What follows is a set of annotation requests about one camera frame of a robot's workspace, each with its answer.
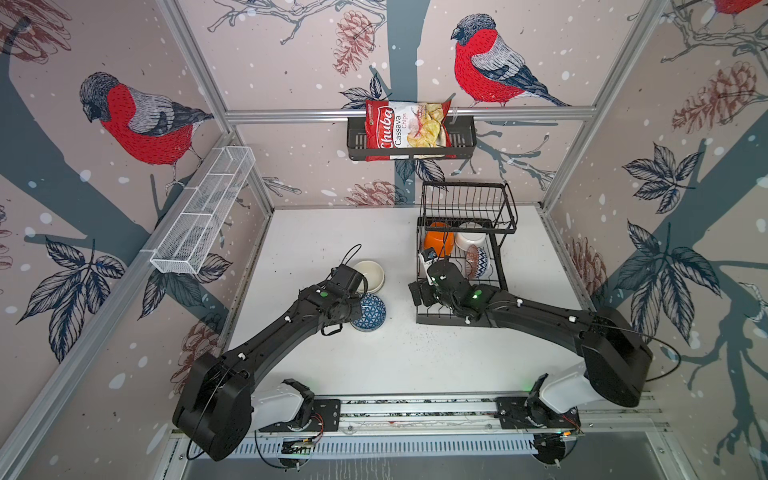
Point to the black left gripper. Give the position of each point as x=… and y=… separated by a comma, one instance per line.
x=356, y=311

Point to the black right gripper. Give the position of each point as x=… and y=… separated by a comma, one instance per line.
x=422, y=289

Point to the blue patterned bowl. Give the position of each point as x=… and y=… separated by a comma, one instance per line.
x=373, y=313

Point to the orange plastic bowl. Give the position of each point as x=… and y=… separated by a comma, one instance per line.
x=440, y=239

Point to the white ceramic bowl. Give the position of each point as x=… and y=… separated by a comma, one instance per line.
x=469, y=234

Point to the red patterned bowl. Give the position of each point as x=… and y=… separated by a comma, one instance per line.
x=477, y=264

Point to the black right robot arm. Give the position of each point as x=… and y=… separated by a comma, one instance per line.
x=615, y=360

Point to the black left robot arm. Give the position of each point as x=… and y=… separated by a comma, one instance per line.
x=215, y=407

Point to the cream ceramic bowl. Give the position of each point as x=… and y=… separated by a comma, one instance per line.
x=374, y=274

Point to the red cassava chips bag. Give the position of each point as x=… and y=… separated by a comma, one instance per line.
x=406, y=125

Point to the black wire dish rack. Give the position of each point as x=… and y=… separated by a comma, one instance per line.
x=490, y=204

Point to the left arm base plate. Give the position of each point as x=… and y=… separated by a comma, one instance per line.
x=320, y=416

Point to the aluminium mounting rail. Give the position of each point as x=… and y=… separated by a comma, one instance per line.
x=389, y=414

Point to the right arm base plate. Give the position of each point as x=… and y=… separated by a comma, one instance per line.
x=521, y=413

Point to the black wall basket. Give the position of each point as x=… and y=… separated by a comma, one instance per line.
x=456, y=138

